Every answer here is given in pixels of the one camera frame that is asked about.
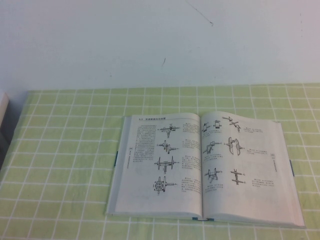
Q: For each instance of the beige board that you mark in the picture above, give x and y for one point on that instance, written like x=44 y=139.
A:
x=3 y=107

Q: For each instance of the technical book with diagrams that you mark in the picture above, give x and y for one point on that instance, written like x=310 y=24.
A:
x=175 y=175

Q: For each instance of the green white checked tablecloth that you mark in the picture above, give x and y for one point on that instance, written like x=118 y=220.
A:
x=62 y=162

